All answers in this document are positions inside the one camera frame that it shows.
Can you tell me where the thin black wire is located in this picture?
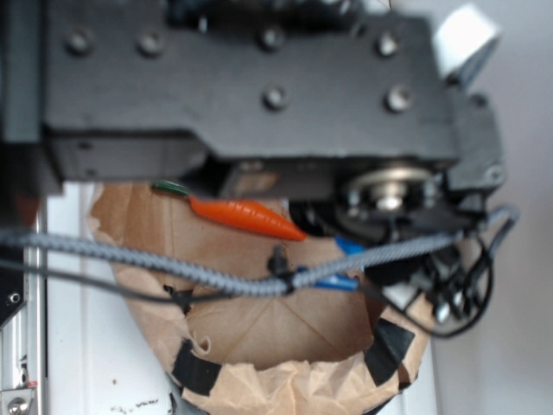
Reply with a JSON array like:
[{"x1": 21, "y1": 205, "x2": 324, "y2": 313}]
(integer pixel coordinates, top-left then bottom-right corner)
[{"x1": 0, "y1": 224, "x2": 496, "y2": 341}]

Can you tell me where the brown paper bag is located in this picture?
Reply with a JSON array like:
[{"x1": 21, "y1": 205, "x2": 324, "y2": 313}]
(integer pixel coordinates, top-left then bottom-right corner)
[{"x1": 88, "y1": 184, "x2": 429, "y2": 414}]

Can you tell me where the blue sponge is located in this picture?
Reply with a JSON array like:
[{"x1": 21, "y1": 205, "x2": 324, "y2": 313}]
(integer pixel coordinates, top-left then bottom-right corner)
[{"x1": 314, "y1": 235, "x2": 368, "y2": 293}]

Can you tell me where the aluminium rail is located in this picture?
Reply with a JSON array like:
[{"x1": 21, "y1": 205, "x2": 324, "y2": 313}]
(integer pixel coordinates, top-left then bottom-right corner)
[{"x1": 0, "y1": 202, "x2": 48, "y2": 415}]

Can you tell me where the black tape piece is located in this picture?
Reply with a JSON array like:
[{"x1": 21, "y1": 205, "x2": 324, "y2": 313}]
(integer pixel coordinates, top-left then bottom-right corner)
[
  {"x1": 364, "y1": 318, "x2": 416, "y2": 386},
  {"x1": 171, "y1": 339, "x2": 222, "y2": 396}
]

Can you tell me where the white block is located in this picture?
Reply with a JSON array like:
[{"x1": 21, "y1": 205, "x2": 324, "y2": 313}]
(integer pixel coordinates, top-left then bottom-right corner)
[{"x1": 432, "y1": 3, "x2": 502, "y2": 88}]

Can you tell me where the black tape piece left upper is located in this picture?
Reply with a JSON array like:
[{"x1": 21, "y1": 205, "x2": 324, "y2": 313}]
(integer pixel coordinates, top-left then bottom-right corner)
[{"x1": 171, "y1": 339, "x2": 222, "y2": 396}]

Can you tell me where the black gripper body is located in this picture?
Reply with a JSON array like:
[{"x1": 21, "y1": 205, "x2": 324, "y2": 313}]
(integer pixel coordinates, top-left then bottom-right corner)
[{"x1": 1, "y1": 8, "x2": 505, "y2": 242}]

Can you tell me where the orange toy carrot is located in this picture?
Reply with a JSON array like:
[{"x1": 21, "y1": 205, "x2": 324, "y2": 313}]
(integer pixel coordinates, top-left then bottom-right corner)
[{"x1": 151, "y1": 181, "x2": 307, "y2": 241}]

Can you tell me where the black tape piece left lower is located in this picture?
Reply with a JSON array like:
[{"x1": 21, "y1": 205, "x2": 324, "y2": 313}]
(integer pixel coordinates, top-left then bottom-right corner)
[{"x1": 364, "y1": 318, "x2": 416, "y2": 386}]

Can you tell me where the grey braided cable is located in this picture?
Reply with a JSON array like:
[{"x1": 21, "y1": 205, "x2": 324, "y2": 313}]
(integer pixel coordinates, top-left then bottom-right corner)
[{"x1": 0, "y1": 205, "x2": 522, "y2": 297}]

